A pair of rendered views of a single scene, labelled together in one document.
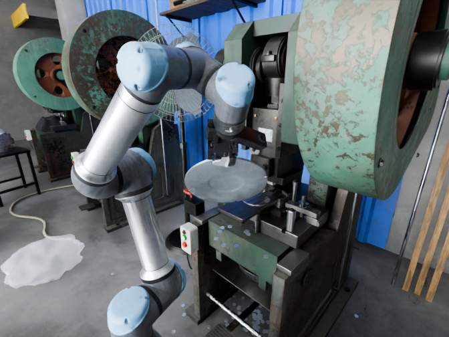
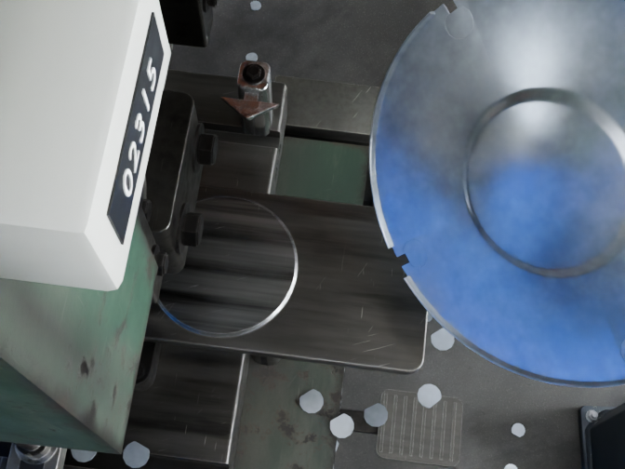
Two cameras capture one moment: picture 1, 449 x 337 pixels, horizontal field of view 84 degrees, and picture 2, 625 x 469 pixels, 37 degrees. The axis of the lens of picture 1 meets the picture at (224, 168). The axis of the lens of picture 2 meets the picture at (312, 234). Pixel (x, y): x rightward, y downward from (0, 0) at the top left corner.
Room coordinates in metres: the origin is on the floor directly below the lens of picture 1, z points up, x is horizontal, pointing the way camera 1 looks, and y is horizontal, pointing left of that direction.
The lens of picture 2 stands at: (1.10, 0.10, 1.51)
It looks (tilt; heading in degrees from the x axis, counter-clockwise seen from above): 69 degrees down; 231
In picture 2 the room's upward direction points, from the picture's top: 3 degrees clockwise
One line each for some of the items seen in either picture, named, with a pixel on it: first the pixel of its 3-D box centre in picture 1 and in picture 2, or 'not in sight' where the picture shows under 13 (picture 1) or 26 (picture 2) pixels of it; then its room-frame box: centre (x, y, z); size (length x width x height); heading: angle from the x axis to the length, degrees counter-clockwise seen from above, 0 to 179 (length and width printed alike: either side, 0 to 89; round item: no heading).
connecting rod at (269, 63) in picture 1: (279, 82); not in sight; (1.09, -0.23, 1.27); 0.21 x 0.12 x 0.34; 136
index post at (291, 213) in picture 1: (290, 218); (255, 98); (0.88, -0.27, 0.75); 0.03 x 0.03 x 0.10; 46
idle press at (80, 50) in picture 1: (150, 122); not in sight; (2.55, 0.76, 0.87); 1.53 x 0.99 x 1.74; 134
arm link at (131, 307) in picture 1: (132, 315); not in sight; (0.56, 0.28, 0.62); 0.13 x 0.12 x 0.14; 150
